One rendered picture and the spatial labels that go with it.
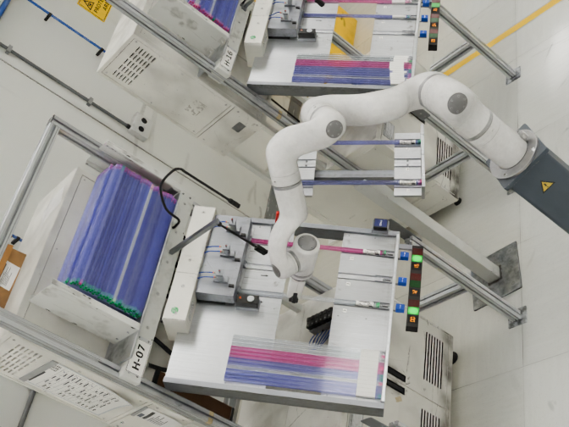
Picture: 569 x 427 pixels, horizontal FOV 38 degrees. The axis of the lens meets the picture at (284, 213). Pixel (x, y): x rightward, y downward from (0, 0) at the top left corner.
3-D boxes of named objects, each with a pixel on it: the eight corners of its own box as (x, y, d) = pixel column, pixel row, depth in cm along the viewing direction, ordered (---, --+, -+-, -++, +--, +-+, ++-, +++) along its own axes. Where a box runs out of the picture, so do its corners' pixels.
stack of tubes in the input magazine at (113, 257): (178, 197, 301) (115, 158, 290) (140, 317, 270) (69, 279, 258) (159, 211, 310) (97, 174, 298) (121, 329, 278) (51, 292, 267)
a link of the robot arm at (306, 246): (296, 281, 269) (319, 269, 273) (301, 258, 258) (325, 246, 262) (281, 263, 272) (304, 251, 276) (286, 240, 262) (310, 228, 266)
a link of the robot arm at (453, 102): (480, 105, 272) (431, 63, 262) (509, 119, 256) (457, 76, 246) (457, 135, 274) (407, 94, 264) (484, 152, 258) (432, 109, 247)
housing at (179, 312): (220, 230, 316) (216, 207, 305) (190, 342, 285) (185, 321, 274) (199, 228, 317) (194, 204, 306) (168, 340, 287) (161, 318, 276)
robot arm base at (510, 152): (525, 121, 281) (488, 91, 273) (547, 147, 265) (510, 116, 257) (484, 162, 287) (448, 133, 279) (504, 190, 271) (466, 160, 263)
